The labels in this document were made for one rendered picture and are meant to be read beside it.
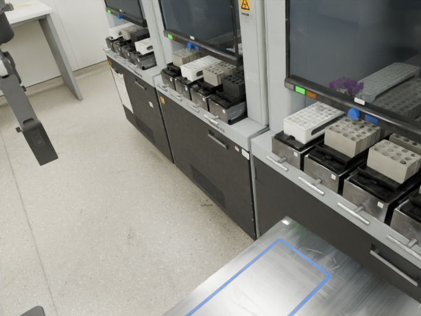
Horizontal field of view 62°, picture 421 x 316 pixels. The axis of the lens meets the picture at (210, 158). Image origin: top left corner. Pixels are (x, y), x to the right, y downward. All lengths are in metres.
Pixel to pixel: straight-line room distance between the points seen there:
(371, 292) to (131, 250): 1.46
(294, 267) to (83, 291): 1.36
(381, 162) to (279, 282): 0.45
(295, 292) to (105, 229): 1.59
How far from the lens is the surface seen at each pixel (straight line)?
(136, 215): 2.21
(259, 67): 1.30
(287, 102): 1.24
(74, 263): 2.12
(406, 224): 1.00
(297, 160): 1.16
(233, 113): 1.43
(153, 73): 2.07
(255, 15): 1.24
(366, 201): 1.04
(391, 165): 1.04
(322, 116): 1.21
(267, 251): 0.85
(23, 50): 4.33
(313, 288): 0.80
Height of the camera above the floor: 1.49
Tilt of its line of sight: 36 degrees down
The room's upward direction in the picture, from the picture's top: 10 degrees counter-clockwise
